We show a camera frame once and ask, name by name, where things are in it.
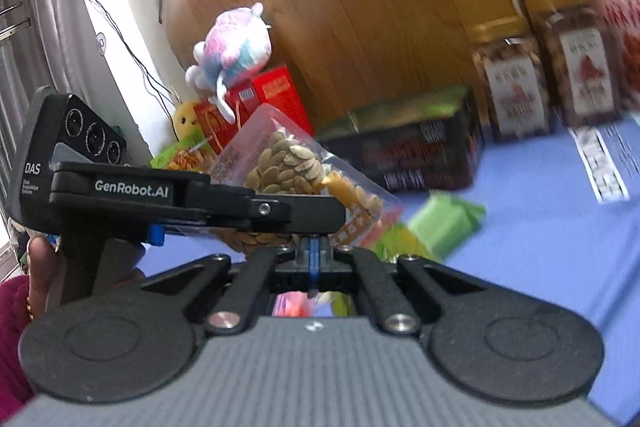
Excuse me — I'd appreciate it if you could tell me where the green snack bar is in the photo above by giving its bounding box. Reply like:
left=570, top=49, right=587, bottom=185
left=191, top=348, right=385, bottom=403
left=408, top=191, right=486, bottom=261

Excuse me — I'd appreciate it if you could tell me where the clear pumpkin seed packet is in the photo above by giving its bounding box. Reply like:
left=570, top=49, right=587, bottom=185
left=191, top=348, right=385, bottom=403
left=212, top=104, right=402, bottom=247

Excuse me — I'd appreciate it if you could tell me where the person left hand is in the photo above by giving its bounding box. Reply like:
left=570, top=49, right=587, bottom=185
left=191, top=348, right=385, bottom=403
left=25, top=233, right=148, bottom=323

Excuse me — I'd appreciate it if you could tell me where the green dried snack pouch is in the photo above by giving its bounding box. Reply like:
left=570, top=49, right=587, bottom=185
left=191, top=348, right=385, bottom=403
left=150, top=129, right=217, bottom=172

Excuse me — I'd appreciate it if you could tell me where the yellow plush toy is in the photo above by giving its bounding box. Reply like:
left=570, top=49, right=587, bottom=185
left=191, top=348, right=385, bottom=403
left=171, top=101, right=200, bottom=141

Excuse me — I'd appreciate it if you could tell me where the black snack organizer box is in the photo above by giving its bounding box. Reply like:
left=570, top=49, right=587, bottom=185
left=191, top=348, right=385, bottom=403
left=316, top=86, right=484, bottom=193

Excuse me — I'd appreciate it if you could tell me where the red gift box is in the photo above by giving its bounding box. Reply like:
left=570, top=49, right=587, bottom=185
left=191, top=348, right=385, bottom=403
left=194, top=65, right=314, bottom=154

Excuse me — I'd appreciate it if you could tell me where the pastel plush toy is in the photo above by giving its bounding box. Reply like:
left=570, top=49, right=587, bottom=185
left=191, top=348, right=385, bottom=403
left=186, top=2, right=272, bottom=124

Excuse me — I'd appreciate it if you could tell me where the right nut jar gold lid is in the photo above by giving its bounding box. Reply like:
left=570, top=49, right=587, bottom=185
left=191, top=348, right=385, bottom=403
left=529, top=0, right=626, bottom=128

